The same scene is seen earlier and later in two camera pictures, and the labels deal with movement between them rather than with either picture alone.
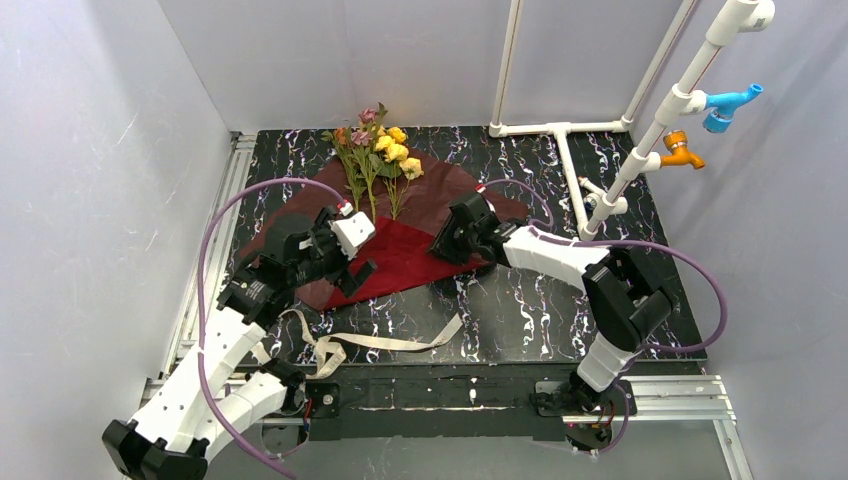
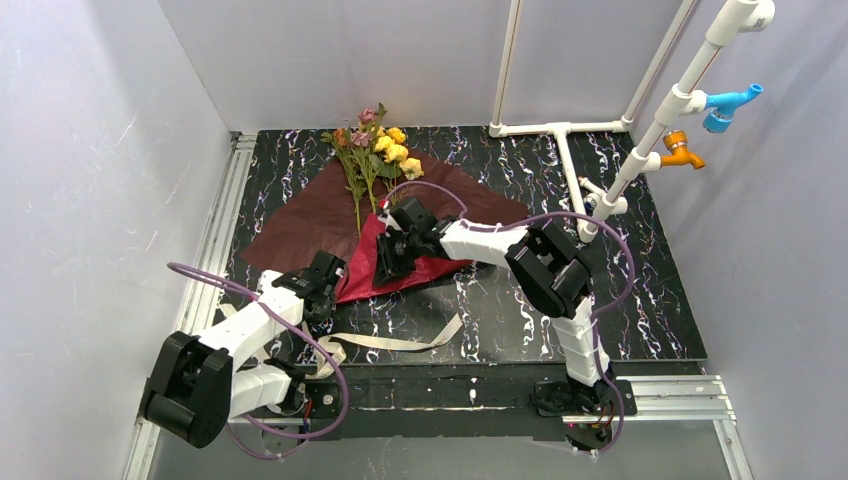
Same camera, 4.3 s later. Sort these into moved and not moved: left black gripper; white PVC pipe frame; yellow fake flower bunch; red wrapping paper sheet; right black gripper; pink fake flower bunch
Moved: left black gripper; right black gripper
Not moved: red wrapping paper sheet; white PVC pipe frame; yellow fake flower bunch; pink fake flower bunch
